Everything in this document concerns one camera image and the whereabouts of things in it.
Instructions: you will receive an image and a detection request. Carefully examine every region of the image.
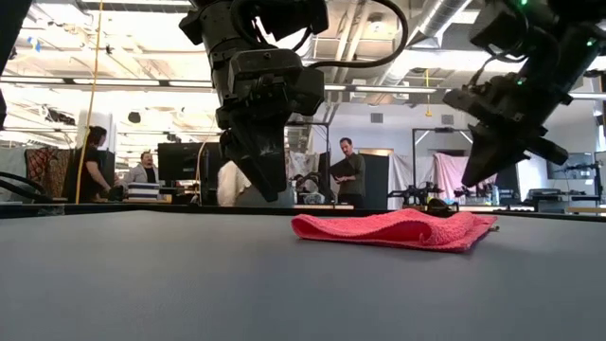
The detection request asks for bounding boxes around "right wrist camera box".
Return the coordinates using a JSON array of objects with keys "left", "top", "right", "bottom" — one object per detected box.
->
[{"left": 471, "top": 2, "right": 529, "bottom": 54}]

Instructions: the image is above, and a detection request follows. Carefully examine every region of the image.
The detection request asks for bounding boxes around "black stand frame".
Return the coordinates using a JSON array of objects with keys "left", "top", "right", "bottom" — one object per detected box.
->
[{"left": 410, "top": 126, "right": 479, "bottom": 209}]

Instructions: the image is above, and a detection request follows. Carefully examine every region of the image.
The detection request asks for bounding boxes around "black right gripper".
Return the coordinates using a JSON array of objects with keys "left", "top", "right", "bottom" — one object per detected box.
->
[{"left": 443, "top": 70, "right": 572, "bottom": 188}]

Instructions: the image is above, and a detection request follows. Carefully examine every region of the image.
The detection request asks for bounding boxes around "pink hanging cloth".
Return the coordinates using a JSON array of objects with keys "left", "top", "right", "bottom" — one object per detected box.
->
[{"left": 433, "top": 152, "right": 501, "bottom": 203}]

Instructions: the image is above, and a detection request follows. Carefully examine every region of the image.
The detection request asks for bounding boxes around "black monitor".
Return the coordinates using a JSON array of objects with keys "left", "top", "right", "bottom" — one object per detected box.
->
[{"left": 157, "top": 141, "right": 209, "bottom": 185}]

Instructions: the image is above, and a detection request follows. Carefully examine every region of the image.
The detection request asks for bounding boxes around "yellow cable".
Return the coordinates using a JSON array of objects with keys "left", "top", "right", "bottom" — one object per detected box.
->
[{"left": 74, "top": 0, "right": 105, "bottom": 206}]

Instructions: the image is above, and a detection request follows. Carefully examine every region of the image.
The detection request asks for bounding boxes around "black cabinet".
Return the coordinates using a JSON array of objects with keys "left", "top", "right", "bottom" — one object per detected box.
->
[{"left": 97, "top": 149, "right": 116, "bottom": 190}]

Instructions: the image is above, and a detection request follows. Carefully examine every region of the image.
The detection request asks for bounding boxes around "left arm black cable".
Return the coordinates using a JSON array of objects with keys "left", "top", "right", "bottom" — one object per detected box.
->
[{"left": 302, "top": 0, "right": 410, "bottom": 70}]

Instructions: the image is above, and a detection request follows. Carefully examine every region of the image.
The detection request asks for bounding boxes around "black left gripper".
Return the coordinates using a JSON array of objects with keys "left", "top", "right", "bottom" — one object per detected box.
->
[{"left": 211, "top": 46, "right": 304, "bottom": 203}]

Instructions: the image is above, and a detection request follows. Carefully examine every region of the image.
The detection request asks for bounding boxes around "stack of white bins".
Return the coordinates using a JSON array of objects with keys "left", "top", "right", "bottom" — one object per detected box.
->
[{"left": 125, "top": 182, "right": 161, "bottom": 204}]

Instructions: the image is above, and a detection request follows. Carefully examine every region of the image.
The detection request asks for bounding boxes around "black curved hose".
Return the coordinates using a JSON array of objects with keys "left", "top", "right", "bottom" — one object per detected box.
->
[{"left": 0, "top": 170, "right": 49, "bottom": 204}]

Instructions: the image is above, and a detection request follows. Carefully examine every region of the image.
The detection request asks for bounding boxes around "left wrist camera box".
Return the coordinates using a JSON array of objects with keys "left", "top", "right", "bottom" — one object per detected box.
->
[{"left": 283, "top": 65, "right": 326, "bottom": 117}]

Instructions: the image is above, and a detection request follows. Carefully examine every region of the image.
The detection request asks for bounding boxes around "black monitor on arm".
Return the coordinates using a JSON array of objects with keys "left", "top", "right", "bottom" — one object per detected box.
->
[{"left": 546, "top": 152, "right": 596, "bottom": 181}]

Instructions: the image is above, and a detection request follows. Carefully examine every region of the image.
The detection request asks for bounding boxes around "silver slanted duct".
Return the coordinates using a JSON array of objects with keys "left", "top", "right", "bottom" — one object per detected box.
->
[{"left": 378, "top": 0, "right": 477, "bottom": 86}]

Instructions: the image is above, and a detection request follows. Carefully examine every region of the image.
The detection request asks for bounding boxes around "black panel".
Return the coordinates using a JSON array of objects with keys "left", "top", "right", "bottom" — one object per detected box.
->
[{"left": 494, "top": 160, "right": 522, "bottom": 206}]

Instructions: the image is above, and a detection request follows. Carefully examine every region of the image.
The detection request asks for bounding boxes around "white hanging cloth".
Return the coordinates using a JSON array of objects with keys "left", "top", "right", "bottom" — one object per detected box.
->
[
  {"left": 386, "top": 153, "right": 439, "bottom": 210},
  {"left": 287, "top": 151, "right": 319, "bottom": 181}
]

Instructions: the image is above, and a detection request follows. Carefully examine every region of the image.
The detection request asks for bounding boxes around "black partition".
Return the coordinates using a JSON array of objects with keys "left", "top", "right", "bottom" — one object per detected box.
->
[{"left": 362, "top": 153, "right": 390, "bottom": 212}]

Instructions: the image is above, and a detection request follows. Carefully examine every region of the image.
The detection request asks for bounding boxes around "yellow hanging cord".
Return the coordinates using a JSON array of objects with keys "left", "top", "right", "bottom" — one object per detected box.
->
[{"left": 424, "top": 68, "right": 435, "bottom": 118}]

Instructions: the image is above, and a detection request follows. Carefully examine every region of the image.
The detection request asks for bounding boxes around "red patterned cloth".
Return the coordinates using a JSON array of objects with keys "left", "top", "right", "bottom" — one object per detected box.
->
[{"left": 24, "top": 145, "right": 73, "bottom": 201}]

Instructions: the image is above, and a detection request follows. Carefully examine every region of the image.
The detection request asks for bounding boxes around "pink towel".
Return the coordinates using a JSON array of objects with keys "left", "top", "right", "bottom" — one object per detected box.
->
[{"left": 290, "top": 207, "right": 499, "bottom": 254}]

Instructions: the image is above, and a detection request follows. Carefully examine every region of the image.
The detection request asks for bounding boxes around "black laptop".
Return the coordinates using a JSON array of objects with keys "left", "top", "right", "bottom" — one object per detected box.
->
[{"left": 329, "top": 158, "right": 356, "bottom": 181}]

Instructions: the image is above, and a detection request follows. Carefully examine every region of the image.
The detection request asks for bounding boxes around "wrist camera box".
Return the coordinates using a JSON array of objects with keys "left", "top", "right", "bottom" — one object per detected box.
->
[
  {"left": 283, "top": 65, "right": 326, "bottom": 117},
  {"left": 471, "top": 2, "right": 529, "bottom": 54}
]

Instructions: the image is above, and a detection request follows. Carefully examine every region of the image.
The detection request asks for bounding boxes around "grey equipment box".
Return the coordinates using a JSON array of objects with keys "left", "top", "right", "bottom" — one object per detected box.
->
[{"left": 526, "top": 188, "right": 564, "bottom": 213}]

